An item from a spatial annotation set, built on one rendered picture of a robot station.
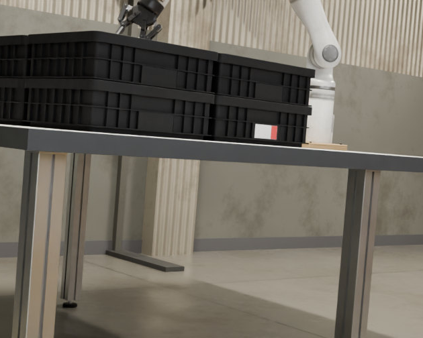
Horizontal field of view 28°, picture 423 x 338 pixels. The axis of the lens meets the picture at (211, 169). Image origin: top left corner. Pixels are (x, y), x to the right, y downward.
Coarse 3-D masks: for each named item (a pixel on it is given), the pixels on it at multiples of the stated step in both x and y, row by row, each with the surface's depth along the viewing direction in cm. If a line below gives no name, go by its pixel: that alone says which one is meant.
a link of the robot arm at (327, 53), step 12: (300, 0) 263; (312, 0) 264; (300, 12) 265; (312, 12) 264; (312, 24) 265; (324, 24) 265; (312, 36) 265; (324, 36) 265; (324, 48) 265; (336, 48) 267; (324, 60) 266; (336, 60) 267
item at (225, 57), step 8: (224, 56) 219; (232, 56) 221; (240, 56) 223; (240, 64) 223; (248, 64) 225; (256, 64) 227; (264, 64) 230; (272, 64) 232; (280, 64) 234; (288, 64) 237; (288, 72) 237; (296, 72) 239; (304, 72) 242; (312, 72) 244
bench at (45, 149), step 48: (0, 144) 158; (48, 144) 152; (96, 144) 158; (144, 144) 165; (192, 144) 172; (240, 144) 180; (48, 192) 158; (48, 240) 159; (48, 288) 160; (48, 336) 160; (336, 336) 220
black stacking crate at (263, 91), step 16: (224, 64) 221; (224, 80) 221; (240, 80) 224; (256, 80) 230; (272, 80) 234; (288, 80) 239; (304, 80) 244; (240, 96) 224; (256, 96) 229; (272, 96) 234; (288, 96) 239; (304, 96) 244
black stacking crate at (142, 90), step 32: (32, 96) 210; (64, 96) 200; (96, 96) 193; (128, 96) 199; (160, 96) 205; (192, 96) 212; (64, 128) 201; (96, 128) 194; (128, 128) 199; (160, 128) 206; (192, 128) 214
